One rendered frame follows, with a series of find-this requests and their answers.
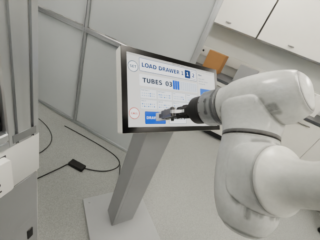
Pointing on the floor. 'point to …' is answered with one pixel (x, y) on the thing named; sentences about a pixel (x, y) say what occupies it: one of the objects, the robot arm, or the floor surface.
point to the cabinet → (20, 211)
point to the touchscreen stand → (128, 194)
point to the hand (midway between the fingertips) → (162, 116)
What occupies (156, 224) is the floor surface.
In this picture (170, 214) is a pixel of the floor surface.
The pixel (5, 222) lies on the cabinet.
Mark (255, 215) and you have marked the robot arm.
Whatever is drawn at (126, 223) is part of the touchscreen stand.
